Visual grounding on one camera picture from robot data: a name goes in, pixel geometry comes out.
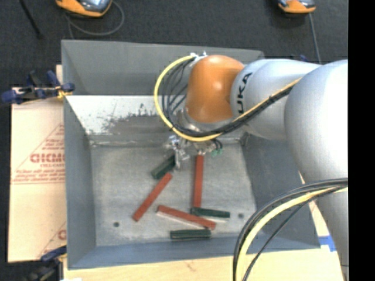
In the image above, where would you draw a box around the dark green flat block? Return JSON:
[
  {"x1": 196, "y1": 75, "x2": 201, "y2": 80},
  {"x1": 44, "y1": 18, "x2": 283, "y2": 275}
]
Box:
[
  {"x1": 151, "y1": 154, "x2": 177, "y2": 180},
  {"x1": 190, "y1": 207, "x2": 231, "y2": 219},
  {"x1": 169, "y1": 229, "x2": 212, "y2": 241}
]

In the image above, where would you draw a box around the red-brown flat block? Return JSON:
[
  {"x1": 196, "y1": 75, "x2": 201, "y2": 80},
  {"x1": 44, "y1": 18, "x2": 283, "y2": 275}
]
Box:
[
  {"x1": 132, "y1": 172, "x2": 173, "y2": 222},
  {"x1": 191, "y1": 155, "x2": 204, "y2": 209},
  {"x1": 156, "y1": 205, "x2": 217, "y2": 231}
]

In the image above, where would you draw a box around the grey metal bin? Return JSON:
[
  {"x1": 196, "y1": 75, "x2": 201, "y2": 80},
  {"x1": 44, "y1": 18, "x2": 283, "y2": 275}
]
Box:
[{"x1": 60, "y1": 39, "x2": 321, "y2": 269}]

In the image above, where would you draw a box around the brown cardboard board red print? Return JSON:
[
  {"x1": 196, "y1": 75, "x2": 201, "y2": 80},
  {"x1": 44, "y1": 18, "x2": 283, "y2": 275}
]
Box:
[{"x1": 7, "y1": 64, "x2": 69, "y2": 263}]

